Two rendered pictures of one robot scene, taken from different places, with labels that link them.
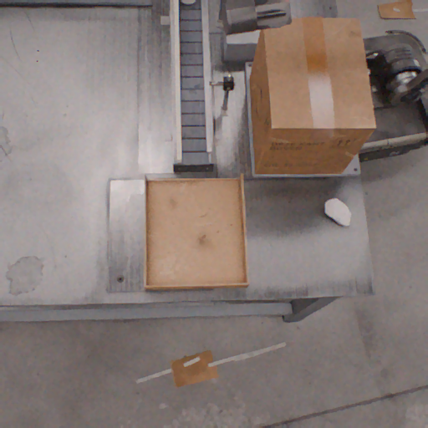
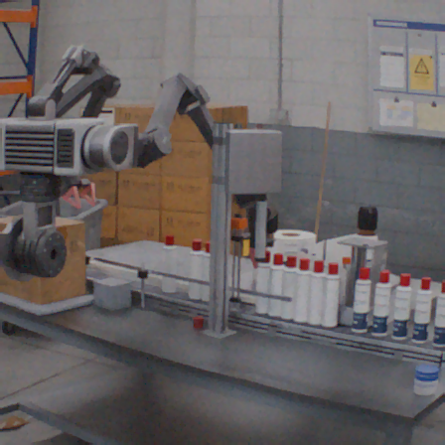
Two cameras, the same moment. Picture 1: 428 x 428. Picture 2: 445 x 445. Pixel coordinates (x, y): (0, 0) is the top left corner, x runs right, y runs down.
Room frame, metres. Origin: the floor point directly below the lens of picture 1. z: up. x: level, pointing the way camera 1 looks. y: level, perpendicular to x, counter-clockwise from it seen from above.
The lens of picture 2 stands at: (3.55, -1.62, 1.66)
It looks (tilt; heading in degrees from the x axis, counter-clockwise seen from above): 10 degrees down; 140
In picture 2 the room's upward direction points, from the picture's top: 1 degrees clockwise
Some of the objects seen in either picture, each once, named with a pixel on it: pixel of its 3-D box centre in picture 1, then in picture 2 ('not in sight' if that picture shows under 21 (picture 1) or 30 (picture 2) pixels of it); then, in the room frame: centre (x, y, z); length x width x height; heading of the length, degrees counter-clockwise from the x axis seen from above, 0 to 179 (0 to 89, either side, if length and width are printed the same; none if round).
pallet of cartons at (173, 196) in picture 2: not in sight; (161, 193); (-1.98, 2.38, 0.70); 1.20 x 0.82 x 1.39; 29
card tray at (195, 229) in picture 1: (195, 230); not in sight; (0.40, 0.04, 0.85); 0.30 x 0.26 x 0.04; 13
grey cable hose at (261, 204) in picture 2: not in sight; (260, 227); (1.55, 0.20, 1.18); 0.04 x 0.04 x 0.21
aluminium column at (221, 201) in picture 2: not in sight; (220, 229); (1.45, 0.13, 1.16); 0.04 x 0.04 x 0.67; 13
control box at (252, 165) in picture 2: not in sight; (250, 160); (1.49, 0.20, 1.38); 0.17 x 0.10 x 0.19; 68
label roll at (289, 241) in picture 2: not in sight; (289, 252); (1.08, 0.79, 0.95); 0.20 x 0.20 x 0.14
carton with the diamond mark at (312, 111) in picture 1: (305, 100); (37, 256); (0.76, -0.17, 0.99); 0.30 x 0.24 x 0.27; 13
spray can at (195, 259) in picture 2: not in sight; (196, 269); (1.21, 0.22, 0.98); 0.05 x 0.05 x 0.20
